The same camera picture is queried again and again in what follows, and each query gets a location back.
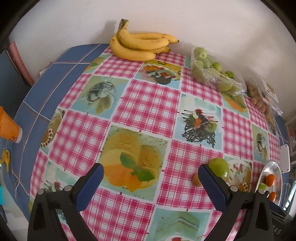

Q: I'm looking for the clear box of brown fruits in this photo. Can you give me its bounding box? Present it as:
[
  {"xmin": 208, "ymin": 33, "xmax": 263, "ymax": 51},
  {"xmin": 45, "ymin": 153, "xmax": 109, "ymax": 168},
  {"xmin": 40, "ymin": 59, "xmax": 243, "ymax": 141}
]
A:
[{"xmin": 243, "ymin": 71, "xmax": 283, "ymax": 116}]

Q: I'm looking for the large orange tangerine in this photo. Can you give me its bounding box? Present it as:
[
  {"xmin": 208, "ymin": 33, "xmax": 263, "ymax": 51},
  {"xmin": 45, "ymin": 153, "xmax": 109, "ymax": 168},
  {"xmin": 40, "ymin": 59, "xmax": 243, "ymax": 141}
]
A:
[{"xmin": 268, "ymin": 192, "xmax": 277, "ymax": 202}]

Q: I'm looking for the large silver metal bowl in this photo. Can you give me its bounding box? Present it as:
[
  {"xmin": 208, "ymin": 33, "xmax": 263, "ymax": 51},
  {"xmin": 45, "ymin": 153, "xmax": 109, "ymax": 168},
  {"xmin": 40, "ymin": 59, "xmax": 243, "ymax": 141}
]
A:
[{"xmin": 255, "ymin": 160, "xmax": 282, "ymax": 206}]

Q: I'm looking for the white rectangular device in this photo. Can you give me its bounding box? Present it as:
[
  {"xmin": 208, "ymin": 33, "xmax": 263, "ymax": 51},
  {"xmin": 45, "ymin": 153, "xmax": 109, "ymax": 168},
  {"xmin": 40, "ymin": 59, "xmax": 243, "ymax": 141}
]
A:
[{"xmin": 280, "ymin": 144, "xmax": 290, "ymax": 173}]

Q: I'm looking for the small brown kiwi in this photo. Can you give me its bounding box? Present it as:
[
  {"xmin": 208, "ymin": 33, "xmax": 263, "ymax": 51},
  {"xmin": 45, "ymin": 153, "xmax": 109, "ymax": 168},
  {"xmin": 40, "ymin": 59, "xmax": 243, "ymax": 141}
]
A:
[{"xmin": 192, "ymin": 173, "xmax": 202, "ymax": 187}]

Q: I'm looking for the orange cup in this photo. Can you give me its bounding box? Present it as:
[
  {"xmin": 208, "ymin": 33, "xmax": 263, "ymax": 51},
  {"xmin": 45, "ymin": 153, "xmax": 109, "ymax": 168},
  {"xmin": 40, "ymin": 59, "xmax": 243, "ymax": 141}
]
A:
[{"xmin": 0, "ymin": 106, "xmax": 23, "ymax": 144}]

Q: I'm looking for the pink checkered tablecloth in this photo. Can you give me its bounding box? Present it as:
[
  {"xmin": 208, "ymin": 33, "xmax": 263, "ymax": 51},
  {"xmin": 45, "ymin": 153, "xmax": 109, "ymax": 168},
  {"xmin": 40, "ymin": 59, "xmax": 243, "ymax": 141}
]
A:
[{"xmin": 30, "ymin": 45, "xmax": 280, "ymax": 240}]

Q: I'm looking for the blue tablecloth underneath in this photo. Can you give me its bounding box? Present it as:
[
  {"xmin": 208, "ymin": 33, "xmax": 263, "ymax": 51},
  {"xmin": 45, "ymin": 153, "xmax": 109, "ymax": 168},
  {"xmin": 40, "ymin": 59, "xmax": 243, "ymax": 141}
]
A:
[{"xmin": 4, "ymin": 44, "xmax": 282, "ymax": 216}]

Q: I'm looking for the plastic bag of green plums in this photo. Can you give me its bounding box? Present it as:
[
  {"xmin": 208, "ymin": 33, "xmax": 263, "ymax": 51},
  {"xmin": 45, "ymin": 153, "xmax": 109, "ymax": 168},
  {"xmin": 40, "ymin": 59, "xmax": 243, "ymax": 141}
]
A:
[{"xmin": 190, "ymin": 47, "xmax": 246, "ymax": 96}]

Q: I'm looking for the yellow banana bunch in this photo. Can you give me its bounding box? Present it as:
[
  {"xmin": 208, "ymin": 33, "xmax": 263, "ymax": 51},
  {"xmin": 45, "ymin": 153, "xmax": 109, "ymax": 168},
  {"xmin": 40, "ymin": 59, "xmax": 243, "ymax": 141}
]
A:
[{"xmin": 109, "ymin": 19, "xmax": 179, "ymax": 61}]

